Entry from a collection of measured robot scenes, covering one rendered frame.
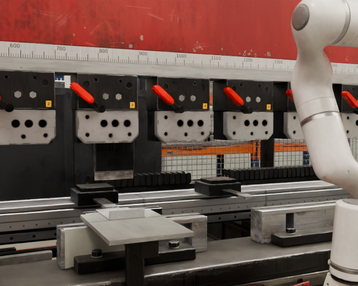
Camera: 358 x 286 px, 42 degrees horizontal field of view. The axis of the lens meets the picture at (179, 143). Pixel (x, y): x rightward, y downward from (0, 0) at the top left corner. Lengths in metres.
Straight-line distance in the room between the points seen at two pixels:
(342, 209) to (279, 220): 0.42
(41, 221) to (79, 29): 0.57
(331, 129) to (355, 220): 0.20
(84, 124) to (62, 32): 0.22
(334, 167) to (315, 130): 0.09
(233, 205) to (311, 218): 0.28
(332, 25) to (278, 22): 0.40
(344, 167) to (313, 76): 0.21
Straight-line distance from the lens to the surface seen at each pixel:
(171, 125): 1.18
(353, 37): 1.05
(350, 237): 1.02
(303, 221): 1.46
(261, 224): 1.37
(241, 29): 1.31
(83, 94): 1.08
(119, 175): 1.19
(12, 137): 1.09
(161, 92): 1.14
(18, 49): 1.11
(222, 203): 1.58
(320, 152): 1.05
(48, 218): 1.40
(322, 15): 0.99
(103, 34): 1.15
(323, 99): 1.08
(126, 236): 0.95
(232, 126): 1.26
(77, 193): 1.35
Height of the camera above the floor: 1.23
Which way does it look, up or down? 3 degrees down
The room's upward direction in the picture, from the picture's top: straight up
